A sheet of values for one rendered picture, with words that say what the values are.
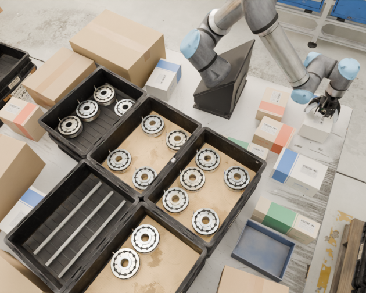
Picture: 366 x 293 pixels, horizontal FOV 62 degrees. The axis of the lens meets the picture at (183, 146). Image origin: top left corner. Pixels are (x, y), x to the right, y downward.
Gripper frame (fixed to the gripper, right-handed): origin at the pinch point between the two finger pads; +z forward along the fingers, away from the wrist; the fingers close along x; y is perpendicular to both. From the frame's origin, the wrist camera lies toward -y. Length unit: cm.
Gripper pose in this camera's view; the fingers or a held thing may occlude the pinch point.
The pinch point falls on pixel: (319, 115)
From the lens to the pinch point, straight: 159.1
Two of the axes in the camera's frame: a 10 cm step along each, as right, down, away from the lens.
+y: -4.4, 7.9, -4.3
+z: 0.4, 4.9, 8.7
